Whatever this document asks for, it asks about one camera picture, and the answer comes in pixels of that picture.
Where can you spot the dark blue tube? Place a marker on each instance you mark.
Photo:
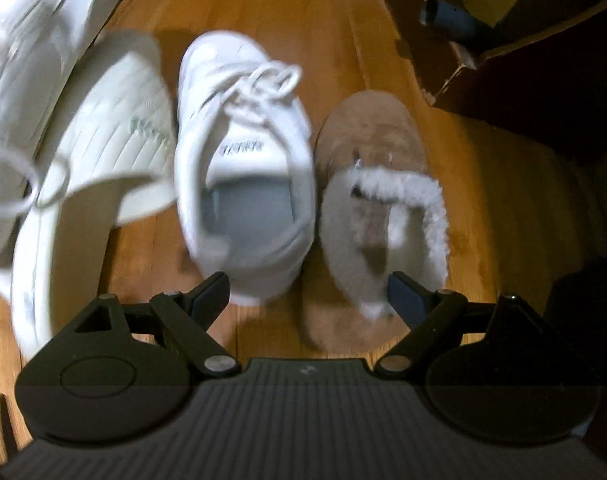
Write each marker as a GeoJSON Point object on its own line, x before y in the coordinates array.
{"type": "Point", "coordinates": [448, 17]}

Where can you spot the tan fleece-lined slipper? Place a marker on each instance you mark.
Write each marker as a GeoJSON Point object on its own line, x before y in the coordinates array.
{"type": "Point", "coordinates": [373, 125]}

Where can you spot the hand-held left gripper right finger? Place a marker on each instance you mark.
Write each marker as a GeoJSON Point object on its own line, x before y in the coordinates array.
{"type": "Point", "coordinates": [406, 296]}

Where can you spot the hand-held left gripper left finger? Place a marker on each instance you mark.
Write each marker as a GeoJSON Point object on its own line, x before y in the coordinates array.
{"type": "Point", "coordinates": [211, 296]}

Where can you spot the white ribbed slide sandal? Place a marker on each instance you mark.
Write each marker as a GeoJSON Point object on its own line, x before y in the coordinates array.
{"type": "Point", "coordinates": [93, 170]}

